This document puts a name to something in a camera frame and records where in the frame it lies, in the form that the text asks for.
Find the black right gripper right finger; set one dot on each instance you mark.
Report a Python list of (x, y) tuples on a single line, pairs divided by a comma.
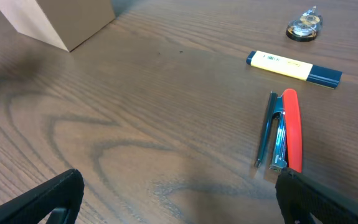
[(302, 200)]

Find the correction tape dispenser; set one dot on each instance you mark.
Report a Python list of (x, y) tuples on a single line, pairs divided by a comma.
[(307, 27)]

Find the yellow highlighter blue cap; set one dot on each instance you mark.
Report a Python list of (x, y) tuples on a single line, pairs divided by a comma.
[(295, 69)]

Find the brown cardboard box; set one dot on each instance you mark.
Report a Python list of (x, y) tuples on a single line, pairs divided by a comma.
[(64, 24)]

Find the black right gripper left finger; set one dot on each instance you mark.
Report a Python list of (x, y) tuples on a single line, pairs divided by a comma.
[(59, 199)]

